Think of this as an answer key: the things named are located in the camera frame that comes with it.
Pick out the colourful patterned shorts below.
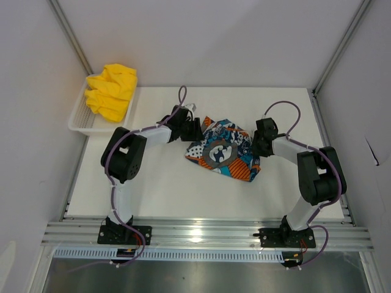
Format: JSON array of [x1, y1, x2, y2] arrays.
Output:
[[185, 116, 261, 183]]

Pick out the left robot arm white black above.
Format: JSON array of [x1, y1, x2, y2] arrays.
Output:
[[101, 104, 202, 244]]

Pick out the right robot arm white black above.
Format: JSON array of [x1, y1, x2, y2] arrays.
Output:
[[252, 118, 347, 247]]

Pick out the yellow shorts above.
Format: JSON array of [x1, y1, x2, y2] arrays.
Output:
[[84, 63, 138, 123]]

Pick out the white plastic basket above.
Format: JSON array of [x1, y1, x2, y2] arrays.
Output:
[[68, 79, 136, 136]]

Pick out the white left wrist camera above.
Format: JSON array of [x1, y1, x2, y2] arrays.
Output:
[[185, 103, 197, 112]]

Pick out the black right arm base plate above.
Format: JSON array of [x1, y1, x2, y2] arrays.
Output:
[[253, 228, 316, 248]]

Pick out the aluminium mounting rail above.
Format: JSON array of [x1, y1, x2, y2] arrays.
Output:
[[41, 217, 374, 251]]

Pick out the slotted grey cable duct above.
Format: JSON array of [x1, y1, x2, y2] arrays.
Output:
[[53, 247, 284, 263]]

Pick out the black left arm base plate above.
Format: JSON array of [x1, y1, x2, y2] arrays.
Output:
[[97, 223, 152, 245]]

